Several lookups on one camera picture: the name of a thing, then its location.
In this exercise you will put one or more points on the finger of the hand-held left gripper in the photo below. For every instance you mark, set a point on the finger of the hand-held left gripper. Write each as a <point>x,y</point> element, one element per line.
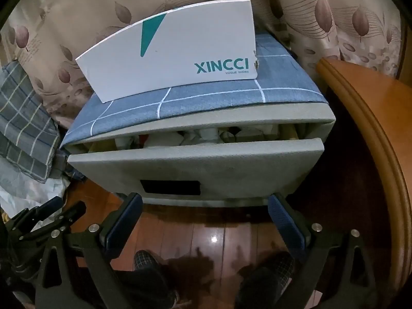
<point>41,210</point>
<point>61,220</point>

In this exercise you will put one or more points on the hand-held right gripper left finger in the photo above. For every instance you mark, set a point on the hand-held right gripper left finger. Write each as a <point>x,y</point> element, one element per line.
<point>124,222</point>

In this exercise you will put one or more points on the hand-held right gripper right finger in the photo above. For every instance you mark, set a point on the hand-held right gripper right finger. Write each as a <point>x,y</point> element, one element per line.
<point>286,222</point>

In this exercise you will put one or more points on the pile of clothes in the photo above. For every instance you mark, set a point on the pile of clothes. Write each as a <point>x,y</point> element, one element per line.
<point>209,135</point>

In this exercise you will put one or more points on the white shoe box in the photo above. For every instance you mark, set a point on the white shoe box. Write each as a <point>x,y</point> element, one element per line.
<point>180,48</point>

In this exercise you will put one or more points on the white crumpled cloth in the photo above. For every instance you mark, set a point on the white crumpled cloth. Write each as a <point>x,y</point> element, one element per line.
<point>29,190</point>

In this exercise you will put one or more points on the person's left leg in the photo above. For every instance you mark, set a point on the person's left leg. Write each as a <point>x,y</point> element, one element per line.
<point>144,262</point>

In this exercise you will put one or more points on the grey plaid blanket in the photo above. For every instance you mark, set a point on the grey plaid blanket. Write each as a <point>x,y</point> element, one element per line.
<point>22,119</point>

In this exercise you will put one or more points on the grey nightstand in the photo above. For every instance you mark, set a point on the grey nightstand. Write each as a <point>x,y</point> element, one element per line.
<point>225,115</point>

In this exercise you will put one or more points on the blue checked cloth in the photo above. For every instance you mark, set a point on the blue checked cloth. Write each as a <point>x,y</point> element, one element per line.
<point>209,103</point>

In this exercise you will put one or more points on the leaf print curtain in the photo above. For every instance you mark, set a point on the leaf print curtain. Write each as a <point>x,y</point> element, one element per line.
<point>80,22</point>

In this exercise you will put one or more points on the brown wooden bed frame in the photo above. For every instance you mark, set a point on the brown wooden bed frame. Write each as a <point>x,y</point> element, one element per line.
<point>370,103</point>

